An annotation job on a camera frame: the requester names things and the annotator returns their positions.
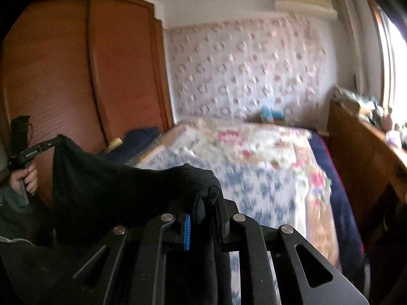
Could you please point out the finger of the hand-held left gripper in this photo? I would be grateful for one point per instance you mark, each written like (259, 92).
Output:
(44, 146)

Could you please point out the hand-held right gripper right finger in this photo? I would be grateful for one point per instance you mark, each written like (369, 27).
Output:
(224, 225)

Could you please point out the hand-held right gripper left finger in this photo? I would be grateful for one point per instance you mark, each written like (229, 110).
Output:
(187, 232)

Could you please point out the black printed t-shirt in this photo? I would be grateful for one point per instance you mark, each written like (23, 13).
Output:
(111, 190)

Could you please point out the person's left forearm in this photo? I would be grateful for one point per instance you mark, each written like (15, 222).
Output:
(14, 203)

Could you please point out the person's left hand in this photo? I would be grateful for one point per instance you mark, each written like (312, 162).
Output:
(31, 181)

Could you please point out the floral blanket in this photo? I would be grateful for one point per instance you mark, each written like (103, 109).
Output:
(254, 165)

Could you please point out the wooden wardrobe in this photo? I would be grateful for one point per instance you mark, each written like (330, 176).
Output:
(95, 70)

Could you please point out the navy pillow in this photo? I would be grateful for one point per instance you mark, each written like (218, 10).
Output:
(140, 139)

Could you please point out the navy bedsheet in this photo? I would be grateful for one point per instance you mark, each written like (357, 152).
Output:
(337, 190)

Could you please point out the box with blue bag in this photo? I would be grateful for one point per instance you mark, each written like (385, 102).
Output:
(270, 112)

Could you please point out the long wooden cabinet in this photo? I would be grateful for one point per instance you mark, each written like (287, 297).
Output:
(356, 152)

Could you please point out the circle patterned curtain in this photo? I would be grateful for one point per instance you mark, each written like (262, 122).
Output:
(241, 70)

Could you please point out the flat cardboard box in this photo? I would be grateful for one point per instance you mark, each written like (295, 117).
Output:
(351, 104)

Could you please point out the pink figurine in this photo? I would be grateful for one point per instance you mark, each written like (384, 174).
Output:
(387, 122)

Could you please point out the white air conditioner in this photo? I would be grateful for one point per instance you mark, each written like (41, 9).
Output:
(302, 3)

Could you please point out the wooden framed window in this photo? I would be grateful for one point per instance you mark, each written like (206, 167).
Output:
(397, 54)

